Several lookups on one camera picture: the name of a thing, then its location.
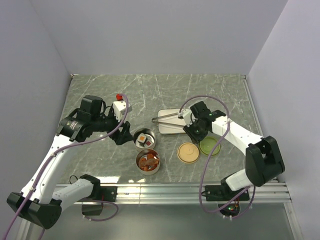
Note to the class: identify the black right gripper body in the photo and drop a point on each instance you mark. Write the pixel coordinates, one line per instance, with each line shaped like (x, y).
(195, 131)

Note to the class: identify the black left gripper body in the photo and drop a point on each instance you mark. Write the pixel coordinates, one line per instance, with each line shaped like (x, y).
(109, 123)

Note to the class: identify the beige round lid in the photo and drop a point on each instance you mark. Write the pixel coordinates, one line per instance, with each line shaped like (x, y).
(188, 153)

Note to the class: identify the large orange fish piece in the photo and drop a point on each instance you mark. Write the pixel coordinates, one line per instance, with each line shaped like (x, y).
(143, 164)

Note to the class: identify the orange chicken wing piece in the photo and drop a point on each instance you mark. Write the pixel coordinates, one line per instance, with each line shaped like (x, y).
(151, 159)

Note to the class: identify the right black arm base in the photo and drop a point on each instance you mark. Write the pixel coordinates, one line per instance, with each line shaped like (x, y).
(222, 193)

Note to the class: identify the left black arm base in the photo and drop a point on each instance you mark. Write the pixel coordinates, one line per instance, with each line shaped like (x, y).
(103, 193)

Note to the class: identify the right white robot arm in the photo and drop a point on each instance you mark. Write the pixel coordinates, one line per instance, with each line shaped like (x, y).
(263, 159)

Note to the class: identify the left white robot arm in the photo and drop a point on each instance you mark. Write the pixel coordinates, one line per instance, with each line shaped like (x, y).
(39, 202)

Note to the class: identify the green round lid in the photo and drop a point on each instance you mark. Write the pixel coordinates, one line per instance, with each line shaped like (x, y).
(207, 144)

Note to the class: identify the white rectangular plate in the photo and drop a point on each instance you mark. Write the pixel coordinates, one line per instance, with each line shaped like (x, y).
(167, 129)

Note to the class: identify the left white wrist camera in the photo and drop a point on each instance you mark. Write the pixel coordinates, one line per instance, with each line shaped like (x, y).
(119, 109)

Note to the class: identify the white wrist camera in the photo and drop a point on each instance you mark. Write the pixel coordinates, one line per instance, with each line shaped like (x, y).
(119, 109)
(186, 115)

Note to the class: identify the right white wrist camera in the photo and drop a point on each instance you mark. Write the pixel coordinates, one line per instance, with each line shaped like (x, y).
(186, 115)

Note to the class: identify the steel bowl far from rail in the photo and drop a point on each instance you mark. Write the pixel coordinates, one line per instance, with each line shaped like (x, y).
(150, 136)

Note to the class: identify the steel bowl near rail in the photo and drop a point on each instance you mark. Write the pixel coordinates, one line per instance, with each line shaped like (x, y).
(152, 168)

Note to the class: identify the aluminium front rail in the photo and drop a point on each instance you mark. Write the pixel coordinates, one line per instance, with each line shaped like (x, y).
(187, 193)

